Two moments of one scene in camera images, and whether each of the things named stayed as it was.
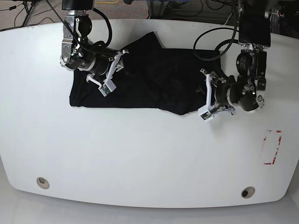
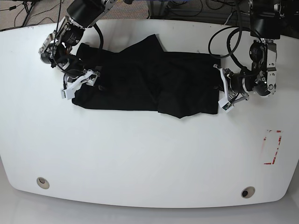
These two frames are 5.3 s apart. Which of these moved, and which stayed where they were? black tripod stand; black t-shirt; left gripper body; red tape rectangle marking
Moved: left gripper body
Stayed: red tape rectangle marking; black t-shirt; black tripod stand
